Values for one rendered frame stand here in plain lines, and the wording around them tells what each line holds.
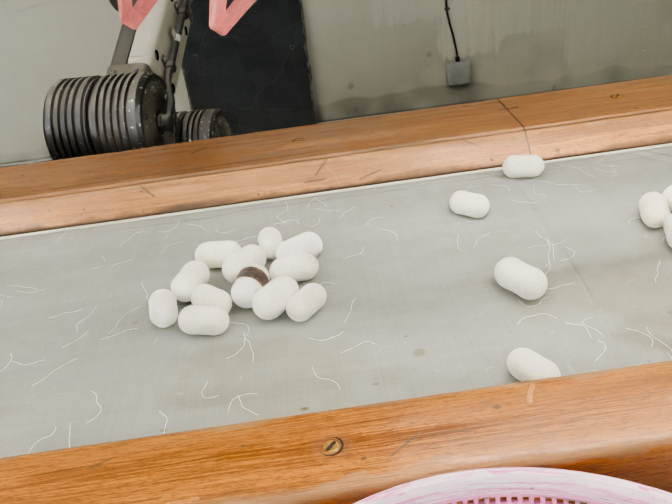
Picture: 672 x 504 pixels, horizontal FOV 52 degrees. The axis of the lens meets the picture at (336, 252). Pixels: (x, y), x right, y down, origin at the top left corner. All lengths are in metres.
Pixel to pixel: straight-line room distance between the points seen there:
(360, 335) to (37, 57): 2.35
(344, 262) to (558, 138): 0.25
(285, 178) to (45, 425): 0.31
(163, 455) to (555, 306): 0.25
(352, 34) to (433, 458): 2.30
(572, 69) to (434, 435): 2.50
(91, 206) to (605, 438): 0.48
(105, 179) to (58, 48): 2.01
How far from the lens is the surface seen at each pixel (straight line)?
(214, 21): 0.51
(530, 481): 0.32
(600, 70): 2.83
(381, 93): 2.62
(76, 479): 0.36
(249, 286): 0.47
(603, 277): 0.49
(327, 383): 0.41
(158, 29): 0.98
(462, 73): 2.61
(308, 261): 0.49
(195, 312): 0.46
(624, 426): 0.35
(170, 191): 0.64
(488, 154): 0.65
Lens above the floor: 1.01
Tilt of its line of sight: 30 degrees down
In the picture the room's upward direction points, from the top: 7 degrees counter-clockwise
